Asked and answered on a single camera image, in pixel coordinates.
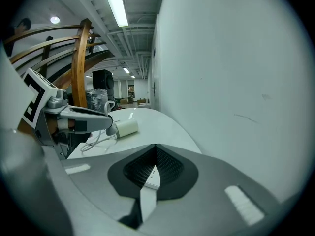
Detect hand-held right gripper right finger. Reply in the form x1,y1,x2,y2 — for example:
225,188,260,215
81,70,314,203
140,143,282,236

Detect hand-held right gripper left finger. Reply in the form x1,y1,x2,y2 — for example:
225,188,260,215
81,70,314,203
61,143,157,230

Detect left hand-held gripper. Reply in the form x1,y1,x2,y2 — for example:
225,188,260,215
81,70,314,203
21,67,114,147

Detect white charging cable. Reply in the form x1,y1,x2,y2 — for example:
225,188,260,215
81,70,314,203
80,100,119,154

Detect white power strip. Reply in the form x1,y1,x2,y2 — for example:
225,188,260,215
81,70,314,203
139,165,162,222

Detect person's left forearm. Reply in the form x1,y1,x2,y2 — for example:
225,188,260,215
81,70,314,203
16,118,37,139

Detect person's left hand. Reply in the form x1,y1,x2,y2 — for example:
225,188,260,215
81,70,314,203
47,118,60,136

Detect plastic-wrapped goods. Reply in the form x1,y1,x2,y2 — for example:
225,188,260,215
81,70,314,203
86,88,109,112

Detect black stacked machine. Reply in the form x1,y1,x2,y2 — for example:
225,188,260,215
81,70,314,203
92,69,115,100

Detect small ceiling light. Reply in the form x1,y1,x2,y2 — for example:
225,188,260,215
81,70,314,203
122,67,136,79

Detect white door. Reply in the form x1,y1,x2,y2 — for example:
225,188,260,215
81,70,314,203
150,77,158,110

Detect long ceiling tube light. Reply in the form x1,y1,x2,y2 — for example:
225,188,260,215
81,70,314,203
101,0,129,28

